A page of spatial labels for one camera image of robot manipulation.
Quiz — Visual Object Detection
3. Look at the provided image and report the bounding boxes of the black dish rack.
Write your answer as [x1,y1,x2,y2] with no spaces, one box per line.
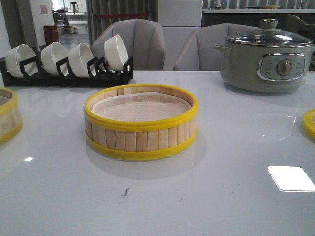
[0,56,133,88]

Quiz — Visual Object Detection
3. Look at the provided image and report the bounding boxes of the white bowl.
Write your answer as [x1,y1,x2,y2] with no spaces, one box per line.
[68,43,94,78]
[41,42,68,76]
[5,44,35,78]
[104,34,128,72]

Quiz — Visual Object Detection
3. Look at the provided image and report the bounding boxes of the glass pot lid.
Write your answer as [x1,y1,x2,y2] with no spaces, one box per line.
[226,19,313,47]

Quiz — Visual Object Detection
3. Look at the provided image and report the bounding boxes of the grey chair right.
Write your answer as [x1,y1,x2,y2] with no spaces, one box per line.
[173,23,255,71]

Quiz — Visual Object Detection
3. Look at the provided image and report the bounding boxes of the woven bamboo steamer lid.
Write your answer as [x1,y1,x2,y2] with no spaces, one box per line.
[302,108,315,141]

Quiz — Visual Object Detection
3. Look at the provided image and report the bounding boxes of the grey chair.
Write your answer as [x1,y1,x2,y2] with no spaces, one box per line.
[173,23,255,71]
[91,19,165,71]

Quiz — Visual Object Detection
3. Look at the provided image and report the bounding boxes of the grey chair left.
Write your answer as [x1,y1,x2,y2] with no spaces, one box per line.
[91,19,165,71]

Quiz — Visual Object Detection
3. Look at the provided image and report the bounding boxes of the grey electric cooking pot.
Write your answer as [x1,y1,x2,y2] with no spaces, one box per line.
[214,43,315,93]

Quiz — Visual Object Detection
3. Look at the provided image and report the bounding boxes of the bamboo steamer tier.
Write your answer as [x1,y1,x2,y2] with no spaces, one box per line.
[0,87,23,145]
[84,84,198,161]

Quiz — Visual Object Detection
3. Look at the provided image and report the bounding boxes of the white cabinet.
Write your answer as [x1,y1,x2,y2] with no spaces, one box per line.
[157,0,203,70]

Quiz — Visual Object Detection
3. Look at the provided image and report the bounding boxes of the red bin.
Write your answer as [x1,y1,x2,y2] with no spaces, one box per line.
[43,25,59,46]

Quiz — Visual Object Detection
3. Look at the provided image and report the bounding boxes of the white bowl far left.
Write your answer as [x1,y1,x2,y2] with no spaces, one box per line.
[5,44,35,78]

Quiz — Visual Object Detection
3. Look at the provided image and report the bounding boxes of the white bowl right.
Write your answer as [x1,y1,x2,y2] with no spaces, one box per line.
[104,34,128,72]

